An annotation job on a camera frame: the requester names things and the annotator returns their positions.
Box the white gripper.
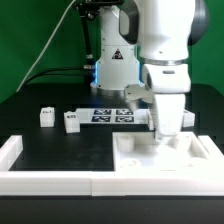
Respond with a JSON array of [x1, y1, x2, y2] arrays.
[[143, 64, 191, 140]]

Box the white square tabletop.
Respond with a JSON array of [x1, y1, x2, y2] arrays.
[[113, 132, 215, 172]]

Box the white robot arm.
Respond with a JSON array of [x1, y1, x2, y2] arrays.
[[90, 0, 209, 139]]

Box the white U-shaped fence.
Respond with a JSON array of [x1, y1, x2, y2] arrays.
[[0, 135, 224, 196]]

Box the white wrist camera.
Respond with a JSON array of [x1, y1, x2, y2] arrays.
[[124, 84, 152, 111]]

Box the white AprilTag base plate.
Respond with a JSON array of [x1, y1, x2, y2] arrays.
[[76, 108, 147, 124]]

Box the black cable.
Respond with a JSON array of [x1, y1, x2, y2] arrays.
[[20, 67, 86, 88]]

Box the black camera stand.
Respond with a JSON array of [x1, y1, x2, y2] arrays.
[[72, 0, 124, 84]]

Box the white cable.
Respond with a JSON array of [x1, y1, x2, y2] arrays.
[[15, 0, 78, 93]]

